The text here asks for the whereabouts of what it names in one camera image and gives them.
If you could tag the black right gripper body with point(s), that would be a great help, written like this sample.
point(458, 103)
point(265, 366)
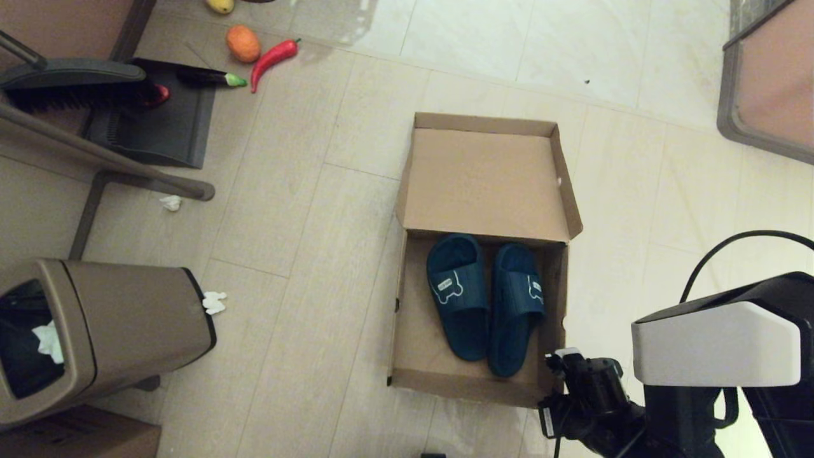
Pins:
point(591, 381)

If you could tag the brown table with dark frame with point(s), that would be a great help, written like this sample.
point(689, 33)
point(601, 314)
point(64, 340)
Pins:
point(57, 25)

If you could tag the red toy chili pepper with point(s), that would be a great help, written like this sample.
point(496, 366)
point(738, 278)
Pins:
point(270, 58)

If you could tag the white paper waste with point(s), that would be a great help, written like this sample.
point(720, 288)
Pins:
point(48, 340)

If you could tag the red round toy fruit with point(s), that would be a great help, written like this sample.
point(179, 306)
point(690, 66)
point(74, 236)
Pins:
point(160, 94)

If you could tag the closed brown cardboard carton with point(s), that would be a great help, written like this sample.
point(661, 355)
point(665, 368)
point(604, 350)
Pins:
point(76, 439)

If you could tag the dark toy eggplant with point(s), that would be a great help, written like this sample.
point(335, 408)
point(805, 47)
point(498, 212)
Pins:
point(203, 77)

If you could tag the orange toy mango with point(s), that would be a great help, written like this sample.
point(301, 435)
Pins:
point(243, 43)

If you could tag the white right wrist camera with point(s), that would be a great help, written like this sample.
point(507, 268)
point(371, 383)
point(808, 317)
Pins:
point(568, 352)

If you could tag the brown metal table leg bar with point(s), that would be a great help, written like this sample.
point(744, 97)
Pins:
point(127, 163)

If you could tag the black broom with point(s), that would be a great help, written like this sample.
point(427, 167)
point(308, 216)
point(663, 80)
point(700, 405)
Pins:
point(76, 70)

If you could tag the brown cardboard shoe box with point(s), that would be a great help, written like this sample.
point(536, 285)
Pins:
point(483, 184)

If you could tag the yellow toy fruit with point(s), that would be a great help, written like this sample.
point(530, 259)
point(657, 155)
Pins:
point(219, 5)

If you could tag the black bin liner bag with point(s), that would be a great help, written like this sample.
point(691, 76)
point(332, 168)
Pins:
point(25, 375)

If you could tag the black dustpan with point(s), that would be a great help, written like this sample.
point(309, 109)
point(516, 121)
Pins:
point(165, 127)

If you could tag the crumpled white tissue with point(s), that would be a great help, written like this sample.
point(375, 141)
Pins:
point(170, 203)
point(214, 303)

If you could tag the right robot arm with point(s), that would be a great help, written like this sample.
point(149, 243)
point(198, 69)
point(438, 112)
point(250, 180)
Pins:
point(712, 343)

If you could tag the brown plastic trash bin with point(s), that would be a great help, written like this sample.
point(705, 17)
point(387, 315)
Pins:
point(127, 318)

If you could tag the dark blue bear-print slipper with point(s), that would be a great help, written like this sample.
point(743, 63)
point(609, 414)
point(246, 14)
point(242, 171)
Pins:
point(461, 318)
point(512, 331)

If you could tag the brown table with grey frame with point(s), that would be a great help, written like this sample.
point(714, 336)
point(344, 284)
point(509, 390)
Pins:
point(776, 76)

